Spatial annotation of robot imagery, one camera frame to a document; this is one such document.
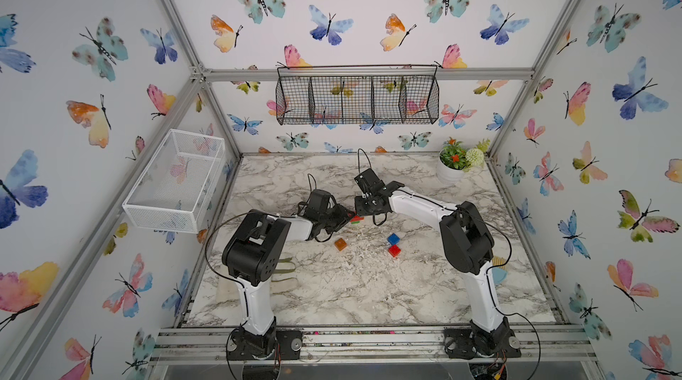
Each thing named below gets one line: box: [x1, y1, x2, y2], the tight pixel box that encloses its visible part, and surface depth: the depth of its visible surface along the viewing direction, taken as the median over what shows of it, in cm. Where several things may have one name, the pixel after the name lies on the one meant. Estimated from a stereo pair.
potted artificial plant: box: [436, 136, 491, 185], surface depth 102 cm
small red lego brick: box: [388, 244, 403, 258], surface depth 93 cm
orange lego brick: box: [333, 237, 348, 252], surface depth 95 cm
